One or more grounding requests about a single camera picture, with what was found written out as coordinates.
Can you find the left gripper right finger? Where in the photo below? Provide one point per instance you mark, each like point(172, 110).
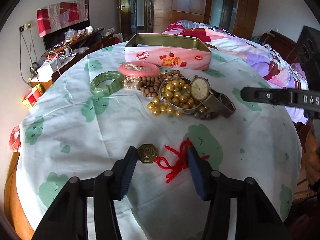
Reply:
point(214, 187)

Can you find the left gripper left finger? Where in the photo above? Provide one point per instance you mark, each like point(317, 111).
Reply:
point(109, 186)

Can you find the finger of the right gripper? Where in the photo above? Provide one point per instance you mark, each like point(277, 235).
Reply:
point(286, 97)

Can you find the gold face wristwatch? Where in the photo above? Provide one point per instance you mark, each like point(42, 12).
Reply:
point(216, 102)

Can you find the silver metal bangle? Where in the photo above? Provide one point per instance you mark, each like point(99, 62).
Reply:
point(175, 92)

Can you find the pink patchwork quilt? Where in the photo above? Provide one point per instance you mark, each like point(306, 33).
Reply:
point(268, 63)

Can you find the wooden bed headboard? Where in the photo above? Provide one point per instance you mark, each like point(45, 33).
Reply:
point(280, 43)

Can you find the pink Genji tin box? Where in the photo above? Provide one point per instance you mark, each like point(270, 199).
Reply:
point(168, 51)

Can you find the wooden wardrobe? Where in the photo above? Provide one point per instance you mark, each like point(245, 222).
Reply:
point(169, 11)

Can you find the red plastic bag bin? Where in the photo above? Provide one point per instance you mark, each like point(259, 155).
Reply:
point(14, 140)

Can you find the red yellow carton box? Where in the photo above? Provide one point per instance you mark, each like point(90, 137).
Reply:
point(32, 97)

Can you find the pink plastic bangle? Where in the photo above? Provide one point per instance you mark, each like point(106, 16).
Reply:
point(139, 69)

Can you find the white appliance box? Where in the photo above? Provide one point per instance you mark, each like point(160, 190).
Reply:
point(45, 72)

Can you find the wooden tv cabinet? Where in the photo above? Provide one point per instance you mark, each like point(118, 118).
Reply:
point(72, 51)

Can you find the wooden door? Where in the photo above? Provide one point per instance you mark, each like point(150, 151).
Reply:
point(125, 18)

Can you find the red patchwork tv cover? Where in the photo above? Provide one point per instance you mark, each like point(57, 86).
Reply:
point(61, 15)

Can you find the wall power socket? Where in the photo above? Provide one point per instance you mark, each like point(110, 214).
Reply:
point(24, 27)

